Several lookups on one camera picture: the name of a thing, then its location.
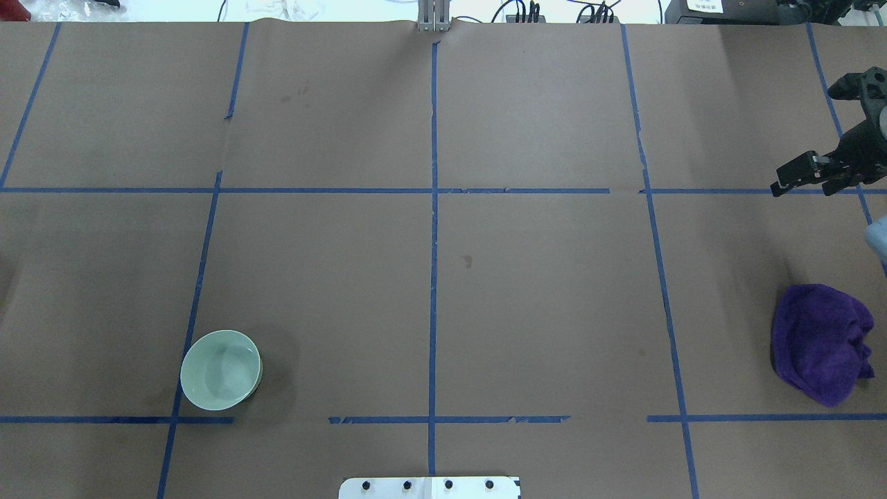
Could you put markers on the aluminium frame post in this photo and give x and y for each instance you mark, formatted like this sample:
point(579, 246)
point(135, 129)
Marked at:
point(434, 16)

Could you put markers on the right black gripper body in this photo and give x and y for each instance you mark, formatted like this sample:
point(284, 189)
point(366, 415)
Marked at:
point(861, 149)

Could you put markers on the crumpled white tissue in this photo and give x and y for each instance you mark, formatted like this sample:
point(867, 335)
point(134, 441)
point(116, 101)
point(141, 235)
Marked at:
point(298, 11)

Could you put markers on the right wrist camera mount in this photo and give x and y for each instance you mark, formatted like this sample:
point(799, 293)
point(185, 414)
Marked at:
point(869, 88)

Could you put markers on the purple cloth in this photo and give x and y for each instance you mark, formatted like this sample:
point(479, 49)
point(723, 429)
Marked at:
point(818, 342)

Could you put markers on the light green bowl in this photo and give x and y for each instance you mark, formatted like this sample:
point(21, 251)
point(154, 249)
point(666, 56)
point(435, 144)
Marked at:
point(221, 370)

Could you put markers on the black printer box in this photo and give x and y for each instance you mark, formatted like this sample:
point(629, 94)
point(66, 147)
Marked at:
point(767, 13)

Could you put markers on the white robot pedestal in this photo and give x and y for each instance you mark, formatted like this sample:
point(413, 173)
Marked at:
point(432, 487)

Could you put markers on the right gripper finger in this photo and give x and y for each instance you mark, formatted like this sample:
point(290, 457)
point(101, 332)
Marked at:
point(807, 168)

